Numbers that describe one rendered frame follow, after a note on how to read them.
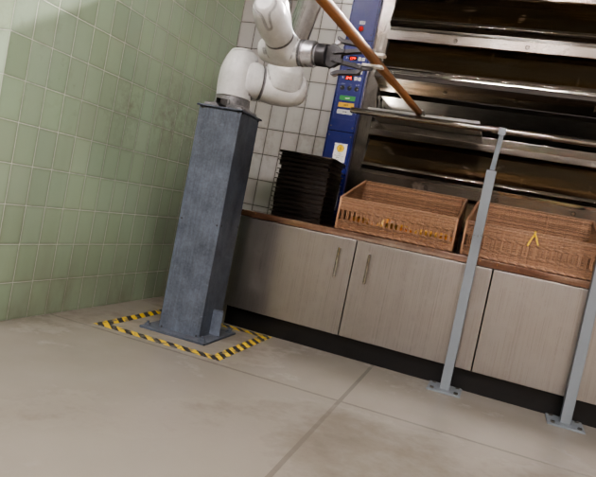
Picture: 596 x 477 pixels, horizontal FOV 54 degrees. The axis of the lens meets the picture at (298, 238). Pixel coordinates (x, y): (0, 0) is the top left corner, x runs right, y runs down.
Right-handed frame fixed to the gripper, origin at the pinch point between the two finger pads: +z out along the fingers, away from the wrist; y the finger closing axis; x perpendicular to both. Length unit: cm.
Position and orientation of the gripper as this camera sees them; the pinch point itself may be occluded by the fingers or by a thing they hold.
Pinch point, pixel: (374, 61)
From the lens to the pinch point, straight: 202.9
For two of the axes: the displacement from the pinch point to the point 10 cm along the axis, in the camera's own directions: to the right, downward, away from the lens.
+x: -3.5, -0.1, -9.4
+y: -2.0, 9.8, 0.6
